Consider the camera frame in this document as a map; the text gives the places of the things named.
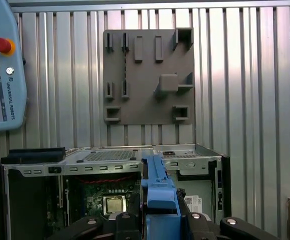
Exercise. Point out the green motherboard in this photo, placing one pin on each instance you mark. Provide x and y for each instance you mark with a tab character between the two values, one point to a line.
89	197

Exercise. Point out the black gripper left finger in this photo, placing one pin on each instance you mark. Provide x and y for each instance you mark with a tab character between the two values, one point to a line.
127	227

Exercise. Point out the silver CPU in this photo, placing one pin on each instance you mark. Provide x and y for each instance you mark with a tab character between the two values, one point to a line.
116	205

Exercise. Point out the black PC case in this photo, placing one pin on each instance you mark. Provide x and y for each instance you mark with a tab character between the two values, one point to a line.
97	168

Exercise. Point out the grey power supply unit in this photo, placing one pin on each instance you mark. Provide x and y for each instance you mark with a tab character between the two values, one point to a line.
197	187

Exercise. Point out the hard disk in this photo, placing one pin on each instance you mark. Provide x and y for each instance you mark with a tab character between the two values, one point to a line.
159	195

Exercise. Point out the pale blue teach pendant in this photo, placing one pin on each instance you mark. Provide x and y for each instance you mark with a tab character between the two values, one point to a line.
7	100

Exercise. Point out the grey parts rack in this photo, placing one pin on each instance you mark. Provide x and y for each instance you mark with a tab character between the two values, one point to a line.
144	100

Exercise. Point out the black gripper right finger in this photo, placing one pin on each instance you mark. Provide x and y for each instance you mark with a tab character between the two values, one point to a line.
199	227

